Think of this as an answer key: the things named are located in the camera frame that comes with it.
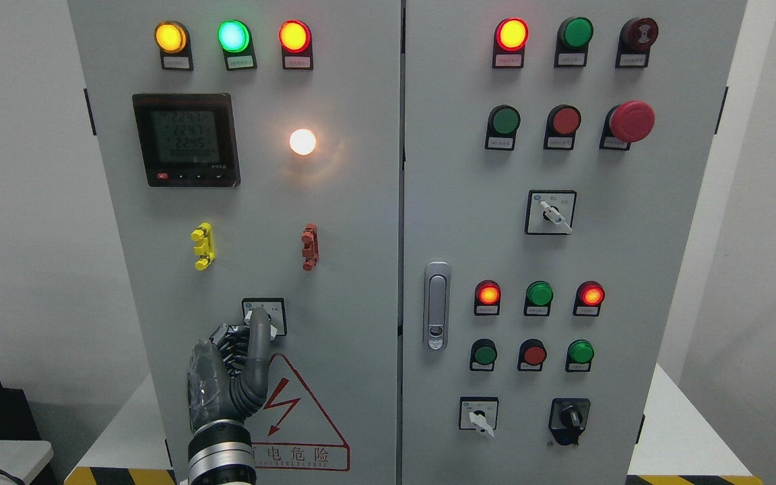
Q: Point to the white rotary switch upper right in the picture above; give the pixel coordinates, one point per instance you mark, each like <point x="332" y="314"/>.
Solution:
<point x="550" y="211"/>

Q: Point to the yellow terminal connector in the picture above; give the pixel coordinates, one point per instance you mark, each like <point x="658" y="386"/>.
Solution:
<point x="202" y="237"/>

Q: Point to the green indicator top right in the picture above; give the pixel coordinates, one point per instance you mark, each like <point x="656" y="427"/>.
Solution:
<point x="572" y="41"/>

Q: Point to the white side table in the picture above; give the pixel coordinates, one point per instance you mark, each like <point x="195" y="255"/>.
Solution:
<point x="24" y="458"/>

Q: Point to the silver door handle lock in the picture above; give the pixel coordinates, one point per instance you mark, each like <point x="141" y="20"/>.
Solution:
<point x="437" y="277"/>

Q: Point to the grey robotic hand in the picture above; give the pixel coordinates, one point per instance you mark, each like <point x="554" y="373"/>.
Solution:
<point x="228" y="380"/>

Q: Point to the white rotary switch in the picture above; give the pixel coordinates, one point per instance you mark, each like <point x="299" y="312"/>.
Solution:
<point x="479" y="414"/>
<point x="550" y="211"/>

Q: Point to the red emergency stop button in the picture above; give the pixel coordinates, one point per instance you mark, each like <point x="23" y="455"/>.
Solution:
<point x="631" y="121"/>

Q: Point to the black digital power meter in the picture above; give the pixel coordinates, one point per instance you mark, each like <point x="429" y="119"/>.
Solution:
<point x="187" y="139"/>

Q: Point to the white platform with hazard stripes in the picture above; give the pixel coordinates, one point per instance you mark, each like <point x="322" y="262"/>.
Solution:
<point x="676" y="445"/>

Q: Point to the red lit indicator top right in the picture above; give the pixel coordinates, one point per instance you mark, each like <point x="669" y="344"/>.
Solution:
<point x="510" y="38"/>

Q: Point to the red lit indicator light left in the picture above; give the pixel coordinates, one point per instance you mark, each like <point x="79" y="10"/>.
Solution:
<point x="296" y="43"/>

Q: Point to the yellow indicator light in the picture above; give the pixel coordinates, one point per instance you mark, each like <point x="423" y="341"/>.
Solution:
<point x="174" y="46"/>

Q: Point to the red terminal connector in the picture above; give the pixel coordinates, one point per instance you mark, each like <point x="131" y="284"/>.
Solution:
<point x="310" y="247"/>

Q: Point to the grey electrical cabinet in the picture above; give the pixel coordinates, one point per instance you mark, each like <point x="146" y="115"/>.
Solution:
<point x="399" y="98"/>

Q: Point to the white rotary switch door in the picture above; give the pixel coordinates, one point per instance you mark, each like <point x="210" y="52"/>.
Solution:
<point x="275" y="310"/>

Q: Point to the green push button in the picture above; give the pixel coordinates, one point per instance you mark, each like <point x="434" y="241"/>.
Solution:
<point x="483" y="354"/>
<point x="579" y="356"/>
<point x="503" y="123"/>

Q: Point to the green push button upper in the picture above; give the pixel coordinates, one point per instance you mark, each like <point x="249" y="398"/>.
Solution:
<point x="503" y="123"/>

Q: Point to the green push button lower left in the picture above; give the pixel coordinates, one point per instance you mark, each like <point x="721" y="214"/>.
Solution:
<point x="483" y="354"/>

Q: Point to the green push button lower right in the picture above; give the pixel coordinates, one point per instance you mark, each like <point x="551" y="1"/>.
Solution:
<point x="579" y="356"/>

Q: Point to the silver black robot forearm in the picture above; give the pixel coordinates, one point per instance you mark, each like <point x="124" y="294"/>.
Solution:
<point x="221" y="452"/>

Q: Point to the red electric hazard warning sticker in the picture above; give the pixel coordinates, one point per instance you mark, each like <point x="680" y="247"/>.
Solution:
<point x="293" y="431"/>

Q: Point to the clear small light bulb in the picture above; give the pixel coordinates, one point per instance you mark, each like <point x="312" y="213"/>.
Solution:
<point x="302" y="142"/>

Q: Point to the red push button upper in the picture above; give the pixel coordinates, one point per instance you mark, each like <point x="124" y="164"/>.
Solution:
<point x="562" y="124"/>

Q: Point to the green indicator lower middle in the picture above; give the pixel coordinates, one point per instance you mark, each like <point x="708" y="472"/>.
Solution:
<point x="538" y="299"/>

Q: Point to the red push button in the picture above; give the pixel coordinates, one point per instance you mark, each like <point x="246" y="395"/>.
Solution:
<point x="532" y="353"/>
<point x="562" y="124"/>

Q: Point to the green lit indicator light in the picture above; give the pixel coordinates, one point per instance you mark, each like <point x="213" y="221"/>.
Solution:
<point x="236" y="42"/>

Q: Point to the red lit indicator lower right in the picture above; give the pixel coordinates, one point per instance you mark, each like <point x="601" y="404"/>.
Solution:
<point x="588" y="299"/>

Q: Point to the red push button lower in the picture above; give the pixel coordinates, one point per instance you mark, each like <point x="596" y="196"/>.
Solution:
<point x="532" y="353"/>

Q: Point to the black rotary selector switch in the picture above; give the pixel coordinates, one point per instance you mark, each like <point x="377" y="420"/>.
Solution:
<point x="567" y="419"/>

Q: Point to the dark red buzzer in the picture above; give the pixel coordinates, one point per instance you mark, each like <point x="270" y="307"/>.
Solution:
<point x="635" y="41"/>

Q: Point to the red lit indicator lower left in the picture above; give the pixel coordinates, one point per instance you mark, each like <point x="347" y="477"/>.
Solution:
<point x="487" y="298"/>

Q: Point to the white rotary switch lower right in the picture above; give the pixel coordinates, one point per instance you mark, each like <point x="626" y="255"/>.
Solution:
<point x="479" y="414"/>

